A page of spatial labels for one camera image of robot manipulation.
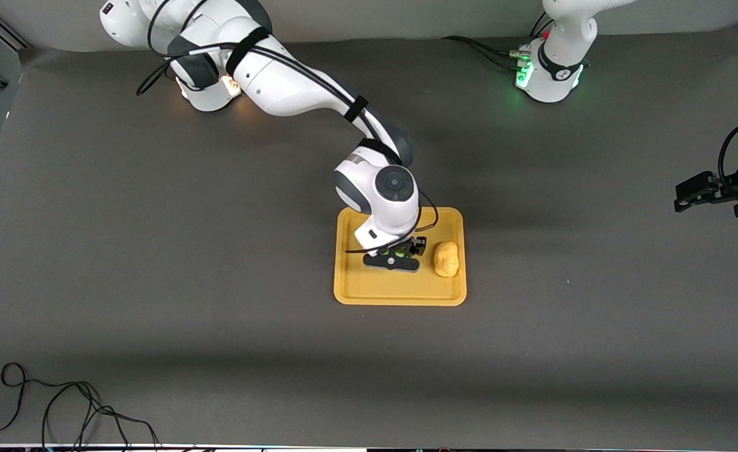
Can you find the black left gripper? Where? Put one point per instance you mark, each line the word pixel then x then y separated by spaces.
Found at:
pixel 724 190

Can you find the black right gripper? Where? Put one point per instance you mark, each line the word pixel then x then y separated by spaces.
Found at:
pixel 416 247

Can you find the green apple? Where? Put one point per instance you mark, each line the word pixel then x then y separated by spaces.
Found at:
pixel 400 252

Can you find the yellow potato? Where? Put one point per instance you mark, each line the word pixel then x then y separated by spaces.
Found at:
pixel 446 260

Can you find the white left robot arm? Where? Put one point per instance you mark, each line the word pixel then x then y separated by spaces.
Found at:
pixel 560 56

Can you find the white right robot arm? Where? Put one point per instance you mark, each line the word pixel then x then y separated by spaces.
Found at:
pixel 293 81

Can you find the yellow plastic tray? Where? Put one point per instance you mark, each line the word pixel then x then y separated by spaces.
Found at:
pixel 400 285

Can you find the dark grey table cover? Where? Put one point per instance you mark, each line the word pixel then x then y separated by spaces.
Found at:
pixel 368 376

